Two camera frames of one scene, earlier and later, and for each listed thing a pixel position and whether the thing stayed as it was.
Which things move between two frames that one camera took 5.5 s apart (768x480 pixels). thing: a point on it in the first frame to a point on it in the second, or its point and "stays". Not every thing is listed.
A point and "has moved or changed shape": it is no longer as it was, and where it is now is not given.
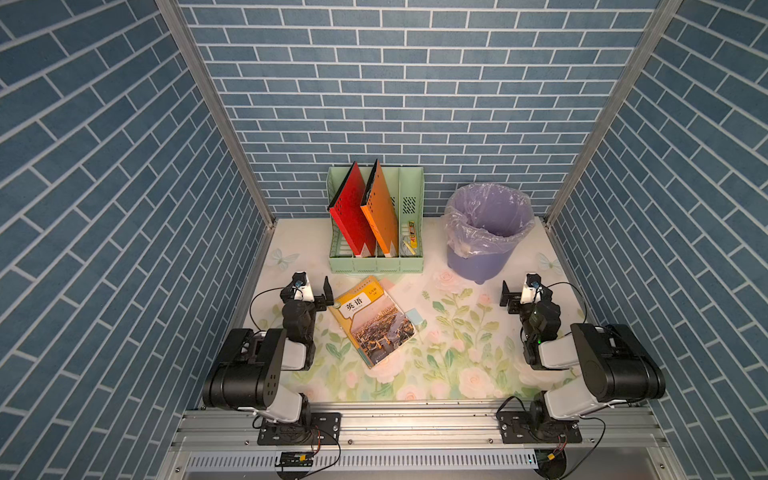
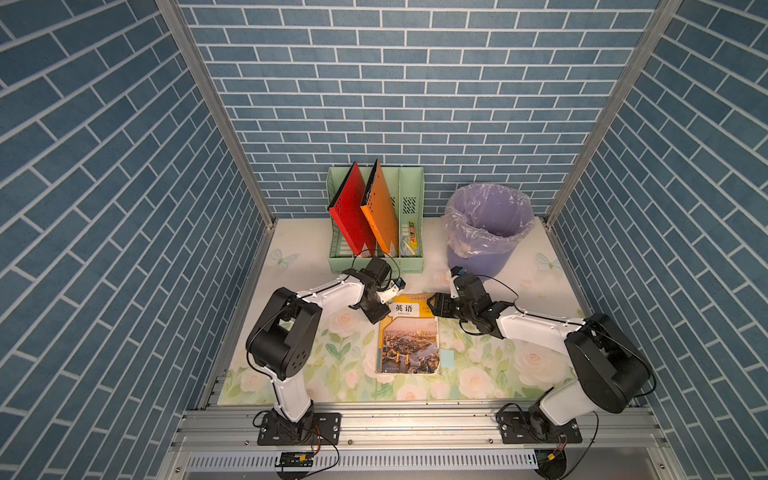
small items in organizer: x=410 y=241 stays
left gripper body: x=318 y=304 to x=374 y=309
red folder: x=348 y=213 stays
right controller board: x=551 y=462 stays
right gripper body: x=516 y=307 to x=453 y=308
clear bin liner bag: x=486 y=218 stays
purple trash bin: x=483 y=222 stays
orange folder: x=378 y=205 stays
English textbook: x=375 y=321 has moved or changed shape
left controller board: x=296 y=459 stays
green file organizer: x=405 y=189 stays
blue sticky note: x=413 y=315 to x=447 y=358
